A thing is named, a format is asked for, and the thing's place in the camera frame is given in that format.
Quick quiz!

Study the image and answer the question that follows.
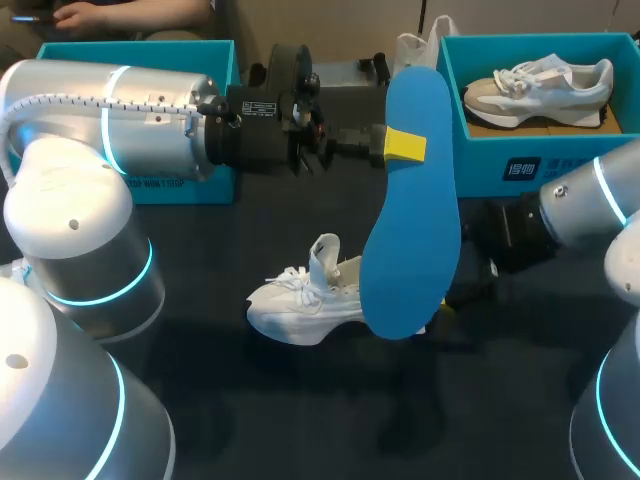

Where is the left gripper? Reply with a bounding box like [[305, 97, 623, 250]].
[[204, 43, 387, 177]]

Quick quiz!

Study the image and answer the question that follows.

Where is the teal shoebox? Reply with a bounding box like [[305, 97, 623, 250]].
[[35, 39, 239, 206], [435, 31, 640, 199]]

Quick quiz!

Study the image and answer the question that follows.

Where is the beige and white shoe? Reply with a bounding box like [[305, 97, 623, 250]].
[[461, 53, 616, 129]]

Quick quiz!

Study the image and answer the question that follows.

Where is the white plastic bag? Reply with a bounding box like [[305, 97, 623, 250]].
[[394, 14, 462, 77]]

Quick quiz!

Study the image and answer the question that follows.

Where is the blue insole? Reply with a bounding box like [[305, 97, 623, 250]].
[[360, 66, 462, 342]]

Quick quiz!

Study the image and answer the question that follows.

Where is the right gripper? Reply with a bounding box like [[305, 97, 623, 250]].
[[369, 124, 557, 327]]

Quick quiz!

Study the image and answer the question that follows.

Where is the person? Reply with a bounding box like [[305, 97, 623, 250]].
[[0, 0, 212, 43]]

